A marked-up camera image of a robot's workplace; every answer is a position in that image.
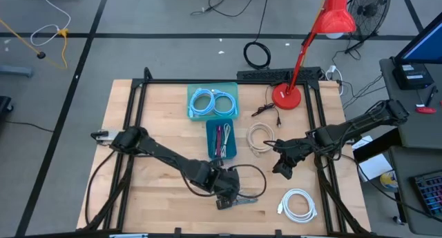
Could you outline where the black coiled floor cable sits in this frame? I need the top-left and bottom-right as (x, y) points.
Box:
(242, 0), (273, 71)

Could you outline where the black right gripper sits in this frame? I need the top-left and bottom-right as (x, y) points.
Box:
(272, 137), (314, 180)

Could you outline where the white floor cable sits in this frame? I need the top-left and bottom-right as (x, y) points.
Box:
(30, 0), (72, 48)

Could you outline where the black-white zigzag braided cable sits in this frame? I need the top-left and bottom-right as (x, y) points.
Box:
(231, 197), (260, 208)

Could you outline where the beige coiled USB cable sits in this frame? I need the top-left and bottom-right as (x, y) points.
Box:
(245, 122), (276, 157)

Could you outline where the white adapter with cable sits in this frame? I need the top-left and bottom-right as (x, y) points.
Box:
(324, 64), (345, 97)

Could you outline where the black floor fan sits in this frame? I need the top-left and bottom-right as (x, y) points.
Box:
(346, 0), (393, 55)

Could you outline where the silver mounting bracket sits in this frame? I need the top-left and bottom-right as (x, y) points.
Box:
(96, 129), (115, 142)

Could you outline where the red desk lamp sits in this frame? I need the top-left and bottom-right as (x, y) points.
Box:
(271, 0), (357, 111)

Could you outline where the silver aluminium extrusion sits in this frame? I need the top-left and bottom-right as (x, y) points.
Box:
(108, 232), (149, 238)

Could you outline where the grey side desk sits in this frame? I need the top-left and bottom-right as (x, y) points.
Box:
(388, 145), (442, 236)

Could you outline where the grey cart leg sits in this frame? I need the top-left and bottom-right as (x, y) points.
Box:
(0, 64), (35, 78)

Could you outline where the colourful backlit keyboard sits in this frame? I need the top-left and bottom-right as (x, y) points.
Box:
(408, 170), (442, 219)

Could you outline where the teal plastic bin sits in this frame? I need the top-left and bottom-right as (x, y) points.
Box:
(205, 118), (238, 161)

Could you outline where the round yellow blue object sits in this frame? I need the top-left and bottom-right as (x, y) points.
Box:
(379, 170), (401, 191)

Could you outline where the white paper sheet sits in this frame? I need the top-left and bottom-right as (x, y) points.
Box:
(351, 135), (394, 183)

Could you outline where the black lamp power cord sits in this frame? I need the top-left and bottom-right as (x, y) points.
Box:
(251, 85), (282, 128)

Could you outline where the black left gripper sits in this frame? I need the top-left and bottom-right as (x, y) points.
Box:
(206, 163), (242, 210)

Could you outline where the black pen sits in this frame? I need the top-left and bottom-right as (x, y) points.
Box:
(425, 85), (439, 108)

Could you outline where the white USB cable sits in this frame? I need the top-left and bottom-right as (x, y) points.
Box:
(276, 188), (318, 224)

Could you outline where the light blue USB cable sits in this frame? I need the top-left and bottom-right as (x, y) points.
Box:
(212, 89), (239, 117)
(189, 88), (217, 117)

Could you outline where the small black computer box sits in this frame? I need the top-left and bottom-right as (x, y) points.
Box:
(392, 61), (435, 91)

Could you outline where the light green translucent bin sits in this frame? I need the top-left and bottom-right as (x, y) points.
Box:
(186, 81), (240, 122)

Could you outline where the monitor with blue screen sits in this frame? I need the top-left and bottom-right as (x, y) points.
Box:
(393, 12), (442, 65)

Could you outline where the black caster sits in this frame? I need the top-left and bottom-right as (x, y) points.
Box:
(0, 95), (15, 115)

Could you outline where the yellow floor cable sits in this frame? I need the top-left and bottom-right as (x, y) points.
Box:
(0, 19), (70, 70)

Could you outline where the maroon cable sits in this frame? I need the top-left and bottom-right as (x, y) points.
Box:
(215, 125), (222, 156)

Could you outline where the black metal table frame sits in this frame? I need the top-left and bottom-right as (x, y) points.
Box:
(82, 67), (372, 238)

